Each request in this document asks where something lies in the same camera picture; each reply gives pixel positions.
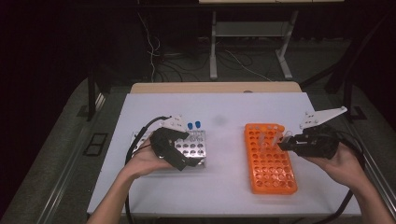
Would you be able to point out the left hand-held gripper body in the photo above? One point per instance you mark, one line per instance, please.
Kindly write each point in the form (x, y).
(158, 140)

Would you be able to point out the person's left hand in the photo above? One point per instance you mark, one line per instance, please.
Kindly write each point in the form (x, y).
(143, 161)

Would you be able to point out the wooden table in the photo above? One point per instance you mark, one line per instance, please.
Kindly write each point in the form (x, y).
(202, 87)

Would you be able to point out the person's right hand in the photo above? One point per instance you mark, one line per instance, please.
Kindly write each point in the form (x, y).
(339, 168)

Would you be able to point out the blue-capped test tube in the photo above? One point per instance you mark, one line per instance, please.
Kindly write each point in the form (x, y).
(197, 124)
(190, 126)

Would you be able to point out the aluminium floor rail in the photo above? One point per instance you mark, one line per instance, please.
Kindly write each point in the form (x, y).
(67, 177)
(379, 183)

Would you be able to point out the clear test tube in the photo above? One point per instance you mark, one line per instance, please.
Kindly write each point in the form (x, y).
(288, 135)

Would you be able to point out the grey metal stand frame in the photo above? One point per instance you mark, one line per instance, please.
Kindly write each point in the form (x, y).
(213, 46)

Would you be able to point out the light background tabletop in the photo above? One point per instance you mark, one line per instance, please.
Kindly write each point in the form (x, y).
(264, 1)

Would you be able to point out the black upright stand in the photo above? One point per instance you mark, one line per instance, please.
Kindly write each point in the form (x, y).
(91, 99)

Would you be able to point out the orange plastic test tube rack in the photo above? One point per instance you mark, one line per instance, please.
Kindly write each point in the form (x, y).
(271, 174)

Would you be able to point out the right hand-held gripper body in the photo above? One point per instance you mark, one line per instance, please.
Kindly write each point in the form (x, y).
(314, 144)

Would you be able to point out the white table sheet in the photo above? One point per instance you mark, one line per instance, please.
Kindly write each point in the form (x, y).
(224, 155)

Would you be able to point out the metal test tube rack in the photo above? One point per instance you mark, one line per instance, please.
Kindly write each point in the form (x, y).
(194, 141)

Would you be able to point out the black slanted stand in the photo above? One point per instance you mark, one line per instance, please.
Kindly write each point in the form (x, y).
(348, 99)

